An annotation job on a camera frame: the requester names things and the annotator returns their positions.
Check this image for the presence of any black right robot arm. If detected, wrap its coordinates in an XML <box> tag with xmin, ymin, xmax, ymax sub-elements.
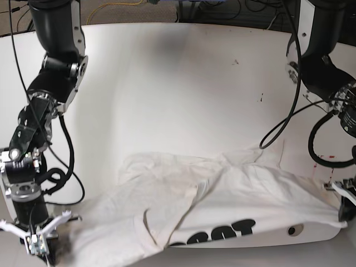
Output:
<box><xmin>1</xmin><ymin>1</ymin><xmax>88</xmax><ymax>256</ymax></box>

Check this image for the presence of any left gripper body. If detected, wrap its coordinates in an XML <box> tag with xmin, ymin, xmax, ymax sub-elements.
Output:
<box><xmin>324</xmin><ymin>178</ymin><xmax>355</xmax><ymax>203</ymax></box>

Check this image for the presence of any yellow cable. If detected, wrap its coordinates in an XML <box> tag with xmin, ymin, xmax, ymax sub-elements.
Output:
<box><xmin>86</xmin><ymin>0</ymin><xmax>145</xmax><ymax>26</ymax></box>

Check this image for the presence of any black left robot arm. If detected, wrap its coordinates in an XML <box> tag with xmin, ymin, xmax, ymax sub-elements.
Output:
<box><xmin>286</xmin><ymin>1</ymin><xmax>355</xmax><ymax>169</ymax></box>

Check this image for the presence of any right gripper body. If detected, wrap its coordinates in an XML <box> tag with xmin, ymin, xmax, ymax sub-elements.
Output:
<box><xmin>1</xmin><ymin>202</ymin><xmax>82</xmax><ymax>249</ymax></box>

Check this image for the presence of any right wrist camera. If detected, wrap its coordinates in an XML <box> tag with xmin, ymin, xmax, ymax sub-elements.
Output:
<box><xmin>24</xmin><ymin>233</ymin><xmax>50</xmax><ymax>256</ymax></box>

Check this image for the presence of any red tape marking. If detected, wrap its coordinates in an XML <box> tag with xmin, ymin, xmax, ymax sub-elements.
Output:
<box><xmin>311</xmin><ymin>154</ymin><xmax>337</xmax><ymax>181</ymax></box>

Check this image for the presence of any right table grommet hole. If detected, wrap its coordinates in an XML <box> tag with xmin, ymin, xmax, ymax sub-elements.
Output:
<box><xmin>287</xmin><ymin>224</ymin><xmax>304</xmax><ymax>237</ymax></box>

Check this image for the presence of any white t-shirt with print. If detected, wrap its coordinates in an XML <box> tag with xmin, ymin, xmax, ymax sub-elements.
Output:
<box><xmin>56</xmin><ymin>142</ymin><xmax>348</xmax><ymax>266</ymax></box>

